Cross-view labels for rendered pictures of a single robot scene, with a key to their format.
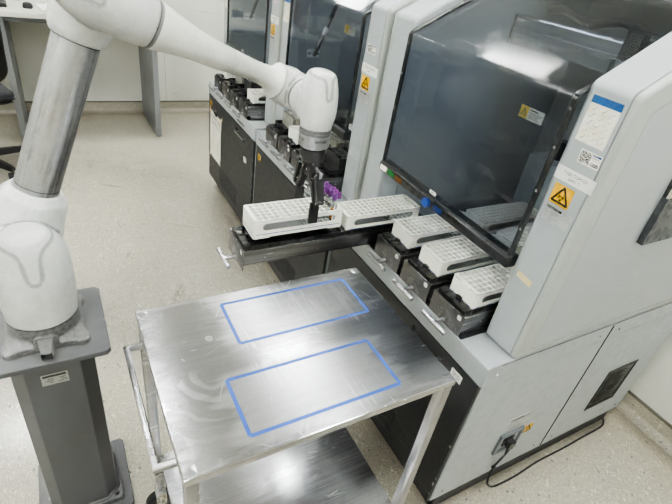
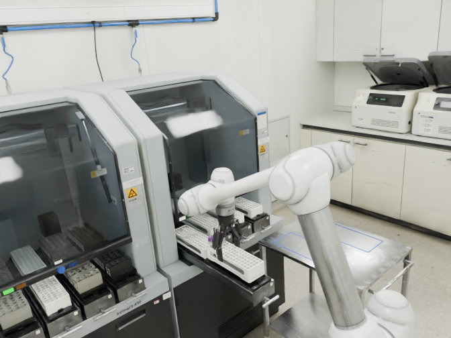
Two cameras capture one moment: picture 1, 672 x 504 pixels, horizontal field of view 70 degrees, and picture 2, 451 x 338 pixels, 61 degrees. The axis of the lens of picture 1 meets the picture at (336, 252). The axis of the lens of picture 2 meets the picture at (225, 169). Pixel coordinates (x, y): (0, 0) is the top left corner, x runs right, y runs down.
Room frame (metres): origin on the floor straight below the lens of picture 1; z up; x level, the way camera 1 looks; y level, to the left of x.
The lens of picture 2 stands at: (1.45, 1.69, 1.85)
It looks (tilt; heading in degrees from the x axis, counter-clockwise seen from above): 19 degrees down; 265
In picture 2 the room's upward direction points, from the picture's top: 5 degrees counter-clockwise
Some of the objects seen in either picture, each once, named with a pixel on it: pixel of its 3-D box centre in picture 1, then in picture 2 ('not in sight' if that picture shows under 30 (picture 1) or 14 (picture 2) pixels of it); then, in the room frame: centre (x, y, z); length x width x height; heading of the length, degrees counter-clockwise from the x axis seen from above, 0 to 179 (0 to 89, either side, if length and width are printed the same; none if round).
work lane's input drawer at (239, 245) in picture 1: (328, 233); (217, 263); (1.37, 0.03, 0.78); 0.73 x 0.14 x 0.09; 124
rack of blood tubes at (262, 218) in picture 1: (293, 216); (234, 259); (1.29, 0.15, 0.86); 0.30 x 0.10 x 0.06; 124
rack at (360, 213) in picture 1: (376, 212); (194, 241); (1.47, -0.11, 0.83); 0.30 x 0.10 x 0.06; 124
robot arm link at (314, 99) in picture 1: (316, 97); (221, 186); (1.32, 0.13, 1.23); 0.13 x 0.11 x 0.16; 39
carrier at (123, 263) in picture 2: (334, 160); (120, 267); (1.83, 0.07, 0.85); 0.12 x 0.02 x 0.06; 34
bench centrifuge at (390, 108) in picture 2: not in sight; (394, 91); (-0.55, -1.78, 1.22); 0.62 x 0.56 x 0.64; 32
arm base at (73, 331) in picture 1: (44, 323); not in sight; (0.81, 0.66, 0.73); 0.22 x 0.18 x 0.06; 34
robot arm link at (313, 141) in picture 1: (314, 137); (225, 207); (1.31, 0.12, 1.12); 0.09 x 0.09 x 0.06
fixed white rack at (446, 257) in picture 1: (465, 254); (221, 214); (1.29, -0.40, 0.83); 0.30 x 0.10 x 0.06; 124
